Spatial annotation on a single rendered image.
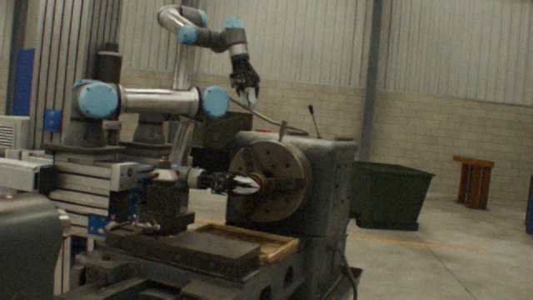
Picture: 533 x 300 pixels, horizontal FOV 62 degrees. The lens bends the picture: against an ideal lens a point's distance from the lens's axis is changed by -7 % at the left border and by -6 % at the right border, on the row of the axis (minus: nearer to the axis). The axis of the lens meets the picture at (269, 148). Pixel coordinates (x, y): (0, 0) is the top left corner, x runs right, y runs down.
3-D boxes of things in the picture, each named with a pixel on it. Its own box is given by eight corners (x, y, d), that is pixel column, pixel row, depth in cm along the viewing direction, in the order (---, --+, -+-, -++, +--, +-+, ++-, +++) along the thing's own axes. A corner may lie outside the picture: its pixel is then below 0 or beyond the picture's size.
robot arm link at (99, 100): (73, 117, 157) (215, 117, 186) (81, 119, 144) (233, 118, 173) (74, 82, 156) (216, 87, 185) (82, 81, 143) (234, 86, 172)
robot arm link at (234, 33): (236, 23, 185) (246, 16, 178) (240, 50, 184) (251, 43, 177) (218, 23, 180) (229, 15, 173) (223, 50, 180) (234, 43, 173)
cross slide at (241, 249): (133, 232, 143) (134, 218, 143) (260, 261, 128) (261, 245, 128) (97, 242, 128) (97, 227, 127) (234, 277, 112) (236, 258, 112)
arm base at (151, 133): (126, 141, 208) (127, 119, 207) (141, 141, 223) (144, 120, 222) (156, 144, 204) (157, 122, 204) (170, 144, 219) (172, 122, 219)
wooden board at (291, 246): (209, 232, 180) (210, 222, 180) (297, 249, 167) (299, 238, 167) (166, 247, 152) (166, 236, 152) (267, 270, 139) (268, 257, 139)
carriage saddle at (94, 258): (135, 250, 145) (136, 231, 145) (271, 282, 129) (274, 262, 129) (66, 272, 117) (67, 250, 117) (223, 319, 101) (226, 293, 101)
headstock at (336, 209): (267, 203, 260) (275, 132, 258) (353, 216, 243) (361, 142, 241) (218, 219, 204) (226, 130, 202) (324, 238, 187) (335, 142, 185)
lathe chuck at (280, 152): (228, 204, 195) (247, 131, 191) (298, 230, 184) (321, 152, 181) (218, 207, 187) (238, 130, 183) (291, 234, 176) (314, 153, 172)
